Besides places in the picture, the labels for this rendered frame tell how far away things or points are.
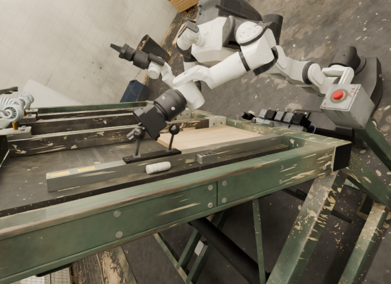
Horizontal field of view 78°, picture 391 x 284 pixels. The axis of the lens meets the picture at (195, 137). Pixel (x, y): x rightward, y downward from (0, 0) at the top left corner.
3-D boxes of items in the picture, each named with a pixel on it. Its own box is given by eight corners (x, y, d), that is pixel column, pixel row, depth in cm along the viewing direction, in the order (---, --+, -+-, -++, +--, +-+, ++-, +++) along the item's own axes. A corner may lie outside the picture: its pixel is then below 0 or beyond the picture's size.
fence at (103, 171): (281, 143, 114) (282, 135, 113) (48, 192, 67) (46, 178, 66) (273, 141, 118) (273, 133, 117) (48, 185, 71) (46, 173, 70)
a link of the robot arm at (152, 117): (137, 112, 71) (167, 89, 74) (128, 109, 79) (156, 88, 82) (160, 144, 77) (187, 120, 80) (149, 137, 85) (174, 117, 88)
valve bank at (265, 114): (330, 126, 132) (310, 105, 119) (319, 149, 131) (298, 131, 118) (263, 114, 174) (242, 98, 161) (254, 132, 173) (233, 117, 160)
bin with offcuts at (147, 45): (174, 50, 537) (150, 31, 502) (164, 70, 533) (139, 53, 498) (165, 53, 580) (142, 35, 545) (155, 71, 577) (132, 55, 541)
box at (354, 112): (376, 105, 102) (361, 83, 92) (364, 130, 101) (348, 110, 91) (347, 103, 112) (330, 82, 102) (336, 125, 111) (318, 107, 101)
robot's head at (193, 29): (193, 38, 116) (179, 29, 112) (202, 27, 109) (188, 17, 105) (191, 48, 113) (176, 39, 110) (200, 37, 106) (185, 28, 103)
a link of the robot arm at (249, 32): (291, 57, 75) (265, 43, 94) (277, 18, 68) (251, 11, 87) (258, 78, 77) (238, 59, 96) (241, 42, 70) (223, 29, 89)
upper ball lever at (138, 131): (142, 162, 81) (148, 132, 73) (131, 164, 79) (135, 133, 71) (139, 154, 83) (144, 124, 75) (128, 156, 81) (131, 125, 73)
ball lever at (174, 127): (174, 156, 87) (182, 127, 79) (165, 158, 85) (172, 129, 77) (170, 149, 89) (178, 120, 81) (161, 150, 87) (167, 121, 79)
